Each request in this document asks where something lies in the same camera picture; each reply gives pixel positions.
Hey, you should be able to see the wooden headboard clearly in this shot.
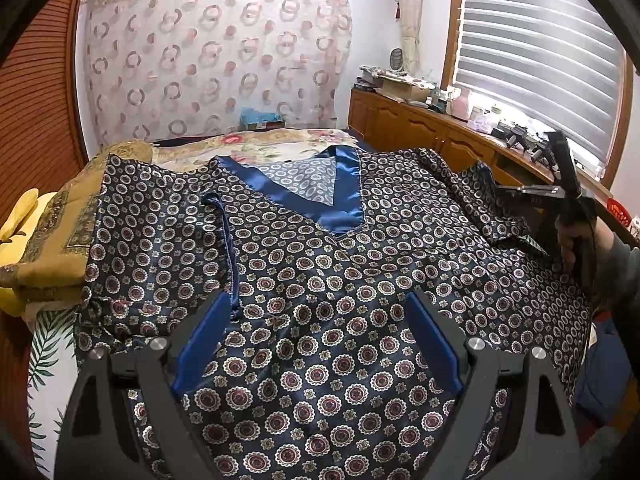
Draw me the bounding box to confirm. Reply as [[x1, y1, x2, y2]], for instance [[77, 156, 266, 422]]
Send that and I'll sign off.
[[0, 0, 93, 356]]

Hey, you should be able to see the person's right forearm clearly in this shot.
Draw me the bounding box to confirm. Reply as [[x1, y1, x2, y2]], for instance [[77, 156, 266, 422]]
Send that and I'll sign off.
[[592, 219, 640, 313]]

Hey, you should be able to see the navy patterned satin top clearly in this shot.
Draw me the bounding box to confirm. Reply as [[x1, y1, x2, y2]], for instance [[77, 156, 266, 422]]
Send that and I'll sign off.
[[74, 144, 598, 480]]

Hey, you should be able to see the open cardboard box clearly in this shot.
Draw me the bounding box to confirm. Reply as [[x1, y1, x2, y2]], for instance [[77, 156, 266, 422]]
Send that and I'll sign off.
[[372, 74, 436, 106]]

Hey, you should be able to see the yellow pillow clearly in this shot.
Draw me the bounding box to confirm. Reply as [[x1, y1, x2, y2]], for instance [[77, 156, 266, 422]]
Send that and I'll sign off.
[[0, 187, 58, 318]]

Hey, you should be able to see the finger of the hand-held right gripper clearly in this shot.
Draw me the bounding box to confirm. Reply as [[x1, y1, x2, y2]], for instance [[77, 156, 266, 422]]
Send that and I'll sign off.
[[495, 184, 565, 202]]

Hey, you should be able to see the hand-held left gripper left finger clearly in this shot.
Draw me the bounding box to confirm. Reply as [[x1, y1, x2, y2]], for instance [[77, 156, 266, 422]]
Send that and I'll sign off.
[[54, 291, 233, 480]]

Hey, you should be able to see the golden folded blanket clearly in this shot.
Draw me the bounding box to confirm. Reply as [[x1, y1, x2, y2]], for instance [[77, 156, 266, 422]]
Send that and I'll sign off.
[[0, 139, 161, 303]]

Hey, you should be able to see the circle print curtain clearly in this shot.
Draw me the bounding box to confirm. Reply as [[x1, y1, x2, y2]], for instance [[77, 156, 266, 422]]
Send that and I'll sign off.
[[82, 0, 353, 147]]

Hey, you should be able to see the wooden sideboard cabinet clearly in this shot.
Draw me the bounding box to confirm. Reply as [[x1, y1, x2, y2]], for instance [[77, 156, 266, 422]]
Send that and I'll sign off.
[[347, 87, 613, 211]]

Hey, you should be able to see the palm leaf print sheet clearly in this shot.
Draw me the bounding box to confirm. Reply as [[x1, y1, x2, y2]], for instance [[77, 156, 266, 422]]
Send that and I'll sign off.
[[26, 305, 81, 476]]

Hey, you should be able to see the beige lace curtain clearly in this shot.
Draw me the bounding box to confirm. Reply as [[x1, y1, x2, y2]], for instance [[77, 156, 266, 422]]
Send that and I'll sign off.
[[397, 0, 426, 77]]

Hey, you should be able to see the blue tissue box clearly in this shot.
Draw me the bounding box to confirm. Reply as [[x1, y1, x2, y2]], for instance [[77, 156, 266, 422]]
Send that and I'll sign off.
[[239, 106, 286, 132]]

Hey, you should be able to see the navy bed sheet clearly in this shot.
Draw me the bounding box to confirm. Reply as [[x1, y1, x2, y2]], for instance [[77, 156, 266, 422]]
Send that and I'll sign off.
[[345, 129, 378, 153]]

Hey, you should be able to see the person's right hand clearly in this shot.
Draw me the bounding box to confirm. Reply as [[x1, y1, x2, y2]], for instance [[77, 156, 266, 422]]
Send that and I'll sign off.
[[555, 217, 577, 275]]

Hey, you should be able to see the red basket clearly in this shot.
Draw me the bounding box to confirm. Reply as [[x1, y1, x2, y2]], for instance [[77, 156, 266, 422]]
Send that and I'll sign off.
[[605, 199, 632, 228]]

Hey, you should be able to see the pink container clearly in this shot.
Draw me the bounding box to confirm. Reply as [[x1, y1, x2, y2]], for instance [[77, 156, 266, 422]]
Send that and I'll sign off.
[[450, 91, 475, 122]]

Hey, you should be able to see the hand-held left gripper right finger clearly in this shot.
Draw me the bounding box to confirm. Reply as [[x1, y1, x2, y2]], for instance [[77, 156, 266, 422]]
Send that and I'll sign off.
[[404, 290, 585, 480]]

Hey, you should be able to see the floral beige blanket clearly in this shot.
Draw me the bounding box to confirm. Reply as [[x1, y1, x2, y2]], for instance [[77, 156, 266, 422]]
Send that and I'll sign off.
[[150, 127, 373, 173]]

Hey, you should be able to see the white window blind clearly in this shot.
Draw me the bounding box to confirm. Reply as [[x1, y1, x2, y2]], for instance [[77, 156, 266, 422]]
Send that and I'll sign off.
[[452, 0, 627, 171]]

